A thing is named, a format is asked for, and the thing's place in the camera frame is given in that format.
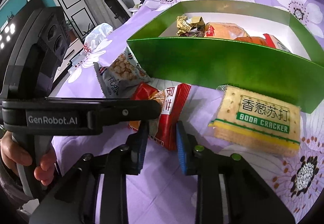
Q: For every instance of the white blue snack packet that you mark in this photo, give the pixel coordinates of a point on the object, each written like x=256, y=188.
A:
x=273, y=42

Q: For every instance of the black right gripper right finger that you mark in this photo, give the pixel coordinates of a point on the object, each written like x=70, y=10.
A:
x=229, y=190

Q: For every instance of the black floor vacuum cleaner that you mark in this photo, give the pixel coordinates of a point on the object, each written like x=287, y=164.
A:
x=119, y=9

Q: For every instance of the white red plastic bag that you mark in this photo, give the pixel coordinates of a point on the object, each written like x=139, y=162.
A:
x=95, y=37

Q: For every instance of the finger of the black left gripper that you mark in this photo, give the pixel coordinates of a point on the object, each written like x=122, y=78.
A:
x=113, y=111

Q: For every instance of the red snack packet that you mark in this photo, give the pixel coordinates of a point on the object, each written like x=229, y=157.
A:
x=172, y=99

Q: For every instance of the orange snack packet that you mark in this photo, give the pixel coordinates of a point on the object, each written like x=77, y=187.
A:
x=252, y=40

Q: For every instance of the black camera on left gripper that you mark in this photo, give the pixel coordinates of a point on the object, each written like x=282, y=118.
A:
x=38, y=52

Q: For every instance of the white TV cabinet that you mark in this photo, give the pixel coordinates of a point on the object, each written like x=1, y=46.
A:
x=75, y=48

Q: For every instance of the grey peanut snack packet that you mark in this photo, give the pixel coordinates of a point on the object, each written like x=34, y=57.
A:
x=125, y=72

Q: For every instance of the yellow rice cracker packet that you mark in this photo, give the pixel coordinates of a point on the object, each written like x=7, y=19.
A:
x=228, y=31

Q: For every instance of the green cardboard box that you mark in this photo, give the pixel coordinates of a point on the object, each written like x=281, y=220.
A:
x=294, y=76

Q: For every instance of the gold foil snack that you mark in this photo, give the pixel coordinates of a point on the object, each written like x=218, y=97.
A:
x=190, y=27

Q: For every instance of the soda cracker packet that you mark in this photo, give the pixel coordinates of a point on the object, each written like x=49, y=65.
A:
x=258, y=122

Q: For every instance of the person's left hand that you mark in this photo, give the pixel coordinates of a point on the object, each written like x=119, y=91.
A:
x=12, y=154

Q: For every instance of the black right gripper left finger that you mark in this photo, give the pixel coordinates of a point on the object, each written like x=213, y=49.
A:
x=102, y=177

